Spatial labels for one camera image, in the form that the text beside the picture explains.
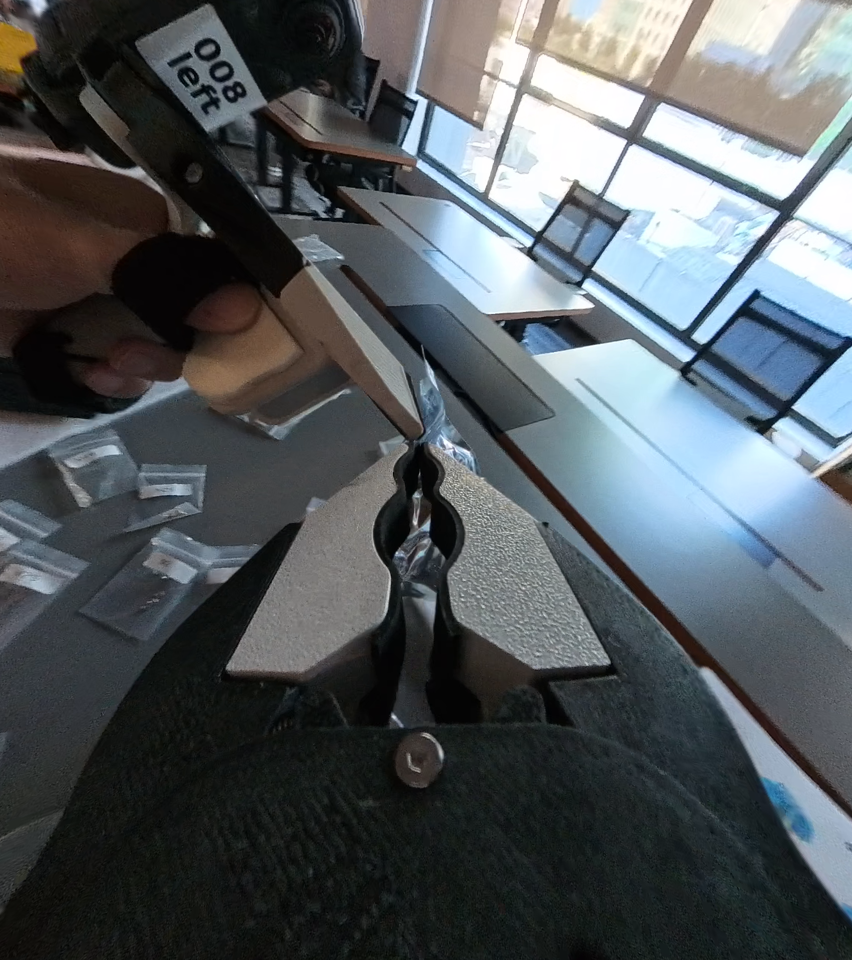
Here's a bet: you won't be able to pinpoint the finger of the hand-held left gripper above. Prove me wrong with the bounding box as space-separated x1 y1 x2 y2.
267 266 427 442

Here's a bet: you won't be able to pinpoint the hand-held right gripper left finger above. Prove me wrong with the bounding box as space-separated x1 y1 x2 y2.
225 444 418 708

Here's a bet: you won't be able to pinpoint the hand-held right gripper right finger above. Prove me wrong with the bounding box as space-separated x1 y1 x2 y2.
428 447 616 715

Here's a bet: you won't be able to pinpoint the dark parts bag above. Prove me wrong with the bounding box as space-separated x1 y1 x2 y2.
389 351 475 604

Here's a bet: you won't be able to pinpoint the wooden desk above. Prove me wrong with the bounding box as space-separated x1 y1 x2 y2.
258 86 421 213

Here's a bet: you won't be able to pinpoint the dark grey desk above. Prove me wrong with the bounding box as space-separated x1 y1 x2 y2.
276 218 852 874
0 210 852 960

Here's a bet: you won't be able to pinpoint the light grey desk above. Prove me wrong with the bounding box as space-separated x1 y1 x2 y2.
338 186 596 325
537 336 852 664

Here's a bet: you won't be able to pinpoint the person's left hand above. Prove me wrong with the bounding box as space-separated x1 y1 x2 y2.
0 135 265 399

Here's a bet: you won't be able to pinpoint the scattered small clear zip bags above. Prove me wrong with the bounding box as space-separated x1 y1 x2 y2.
0 368 355 901

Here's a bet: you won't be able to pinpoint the black office chair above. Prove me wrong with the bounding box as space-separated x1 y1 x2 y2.
522 182 631 288
680 288 852 438

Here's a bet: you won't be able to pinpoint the printed instruction manual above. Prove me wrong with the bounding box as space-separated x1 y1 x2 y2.
696 666 852 960

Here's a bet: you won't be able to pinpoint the black desk cable flap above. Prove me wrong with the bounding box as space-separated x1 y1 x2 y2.
387 302 556 435

